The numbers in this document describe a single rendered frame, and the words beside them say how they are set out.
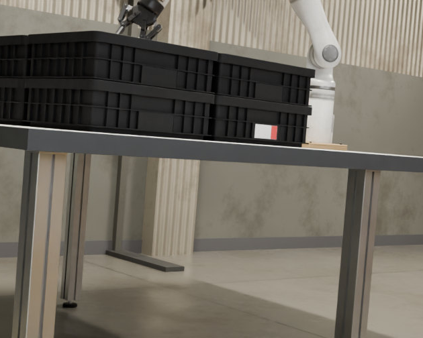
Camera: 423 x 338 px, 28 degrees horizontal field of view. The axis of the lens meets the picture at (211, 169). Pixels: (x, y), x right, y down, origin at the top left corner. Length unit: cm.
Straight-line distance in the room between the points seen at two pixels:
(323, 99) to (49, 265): 134
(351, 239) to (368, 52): 410
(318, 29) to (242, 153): 97
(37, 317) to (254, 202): 394
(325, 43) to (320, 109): 21
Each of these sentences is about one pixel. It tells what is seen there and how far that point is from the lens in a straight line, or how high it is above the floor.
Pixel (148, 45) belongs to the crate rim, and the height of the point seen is 91.
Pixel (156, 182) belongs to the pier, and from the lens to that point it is 485.
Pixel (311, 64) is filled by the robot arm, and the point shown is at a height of 97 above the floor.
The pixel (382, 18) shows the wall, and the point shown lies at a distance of 637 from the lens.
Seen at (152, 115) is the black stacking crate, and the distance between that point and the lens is 205.
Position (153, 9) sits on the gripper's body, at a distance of 256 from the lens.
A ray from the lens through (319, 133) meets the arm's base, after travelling 271.
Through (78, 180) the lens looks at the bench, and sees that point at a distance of 331.
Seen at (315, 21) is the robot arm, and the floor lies 110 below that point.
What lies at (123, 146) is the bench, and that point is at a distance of 163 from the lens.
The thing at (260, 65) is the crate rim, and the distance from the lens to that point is 231.
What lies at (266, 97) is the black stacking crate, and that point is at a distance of 233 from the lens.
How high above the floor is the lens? 71
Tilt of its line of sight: 2 degrees down
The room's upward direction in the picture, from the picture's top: 5 degrees clockwise
